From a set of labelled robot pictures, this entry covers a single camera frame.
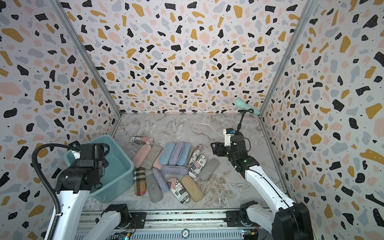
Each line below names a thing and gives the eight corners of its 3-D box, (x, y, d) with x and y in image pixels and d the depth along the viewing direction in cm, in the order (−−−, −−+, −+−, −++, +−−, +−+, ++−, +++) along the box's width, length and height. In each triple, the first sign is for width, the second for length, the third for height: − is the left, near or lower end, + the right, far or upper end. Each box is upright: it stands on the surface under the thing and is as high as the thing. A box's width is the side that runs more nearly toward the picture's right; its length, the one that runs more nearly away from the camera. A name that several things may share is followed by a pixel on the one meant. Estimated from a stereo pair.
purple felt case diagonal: (163, 194, 83) (161, 191, 79) (153, 173, 91) (151, 169, 87) (171, 190, 85) (170, 186, 81) (160, 168, 93) (159, 165, 89)
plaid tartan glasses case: (135, 197, 82) (133, 195, 79) (135, 170, 92) (133, 168, 89) (147, 194, 83) (145, 192, 80) (145, 168, 93) (144, 165, 90)
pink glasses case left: (130, 166, 93) (128, 162, 90) (144, 145, 104) (142, 141, 100) (140, 169, 92) (138, 165, 89) (153, 147, 103) (151, 144, 99)
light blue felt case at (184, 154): (178, 168, 94) (177, 163, 88) (185, 148, 104) (184, 142, 98) (185, 170, 94) (184, 164, 88) (191, 149, 103) (191, 143, 97)
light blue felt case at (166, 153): (160, 167, 94) (158, 162, 89) (164, 147, 104) (162, 142, 99) (172, 167, 94) (171, 162, 89) (175, 147, 104) (174, 142, 99)
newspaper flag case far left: (131, 145, 104) (129, 142, 101) (133, 139, 107) (131, 136, 104) (152, 145, 104) (151, 142, 101) (154, 139, 107) (153, 136, 104)
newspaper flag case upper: (188, 166, 95) (187, 161, 90) (197, 148, 104) (197, 142, 100) (193, 168, 94) (192, 163, 90) (202, 149, 104) (202, 144, 99)
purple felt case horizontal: (161, 175, 88) (160, 172, 86) (162, 168, 91) (161, 165, 89) (187, 175, 89) (187, 172, 86) (188, 168, 91) (188, 165, 89)
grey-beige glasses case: (141, 168, 93) (140, 166, 90) (153, 146, 103) (152, 144, 101) (151, 170, 92) (150, 168, 89) (162, 148, 102) (161, 146, 100)
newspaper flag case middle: (187, 173, 91) (186, 171, 89) (200, 155, 100) (200, 153, 97) (195, 179, 89) (195, 177, 87) (208, 160, 97) (208, 157, 95)
